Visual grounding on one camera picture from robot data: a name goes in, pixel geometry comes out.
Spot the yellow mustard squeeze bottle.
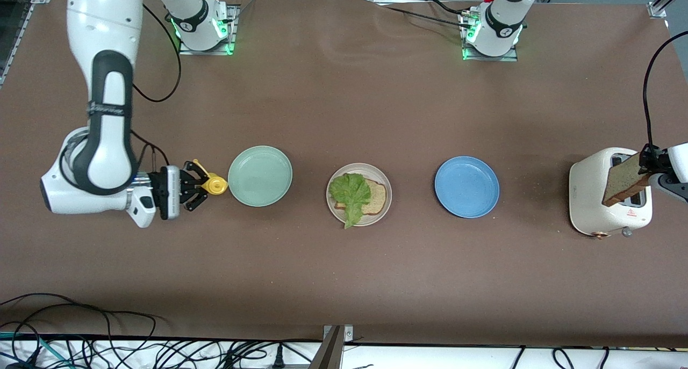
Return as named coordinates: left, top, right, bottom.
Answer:
left=192, top=159, right=229, bottom=196

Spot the aluminium frame post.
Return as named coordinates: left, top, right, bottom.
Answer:
left=648, top=0, right=688, bottom=19

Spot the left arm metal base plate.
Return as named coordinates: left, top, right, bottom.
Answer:
left=461, top=12, right=519, bottom=62

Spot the short black base cable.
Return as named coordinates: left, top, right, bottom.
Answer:
left=419, top=0, right=468, bottom=16

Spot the brown bread slice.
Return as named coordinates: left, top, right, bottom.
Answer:
left=334, top=178, right=388, bottom=216
left=602, top=153, right=652, bottom=207

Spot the grey metal beam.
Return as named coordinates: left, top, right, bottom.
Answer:
left=309, top=326, right=345, bottom=369

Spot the teal floor cable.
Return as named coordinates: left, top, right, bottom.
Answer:
left=0, top=331, right=73, bottom=368

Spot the metal corner bracket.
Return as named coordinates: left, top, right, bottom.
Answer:
left=322, top=324, right=354, bottom=343

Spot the mint green plate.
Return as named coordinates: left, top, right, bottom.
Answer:
left=227, top=145, right=293, bottom=207

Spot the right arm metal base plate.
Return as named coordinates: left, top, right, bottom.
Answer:
left=178, top=5, right=238, bottom=56

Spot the green lettuce leaf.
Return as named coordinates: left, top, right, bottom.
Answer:
left=329, top=173, right=372, bottom=230

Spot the white toaster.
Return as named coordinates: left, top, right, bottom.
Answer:
left=569, top=147, right=654, bottom=240

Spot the black floor cable loop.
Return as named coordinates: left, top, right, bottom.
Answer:
left=0, top=293, right=157, bottom=369

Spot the beige plate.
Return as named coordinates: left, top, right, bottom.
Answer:
left=325, top=162, right=392, bottom=227

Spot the blue plate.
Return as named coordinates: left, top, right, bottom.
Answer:
left=434, top=155, right=500, bottom=219

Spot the long black base cable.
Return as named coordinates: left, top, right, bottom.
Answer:
left=384, top=6, right=474, bottom=30

